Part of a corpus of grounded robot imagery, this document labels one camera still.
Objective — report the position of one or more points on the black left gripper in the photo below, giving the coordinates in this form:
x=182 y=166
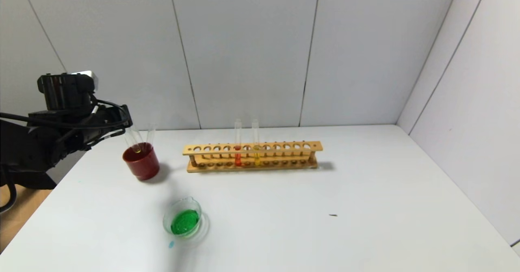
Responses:
x=125 y=116

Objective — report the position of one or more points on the deep yellow pigment test tube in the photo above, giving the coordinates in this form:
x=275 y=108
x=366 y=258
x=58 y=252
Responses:
x=137 y=147

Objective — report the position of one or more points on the empty glass test tube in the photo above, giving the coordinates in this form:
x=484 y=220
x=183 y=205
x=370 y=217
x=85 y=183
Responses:
x=151 y=134

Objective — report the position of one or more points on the red pigment test tube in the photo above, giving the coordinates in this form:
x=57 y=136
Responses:
x=238 y=159

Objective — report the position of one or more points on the pale yellow pigment test tube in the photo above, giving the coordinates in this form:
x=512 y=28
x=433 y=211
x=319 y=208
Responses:
x=256 y=160

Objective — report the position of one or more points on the wooden test tube rack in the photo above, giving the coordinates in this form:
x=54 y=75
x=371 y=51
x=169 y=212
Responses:
x=317 y=145

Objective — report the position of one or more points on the dark red cup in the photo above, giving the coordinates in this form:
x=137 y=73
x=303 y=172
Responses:
x=142 y=164

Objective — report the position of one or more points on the clear glass dish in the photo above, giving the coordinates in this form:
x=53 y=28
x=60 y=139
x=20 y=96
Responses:
x=187 y=223

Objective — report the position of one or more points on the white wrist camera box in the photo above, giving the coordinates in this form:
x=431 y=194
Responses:
x=87 y=79

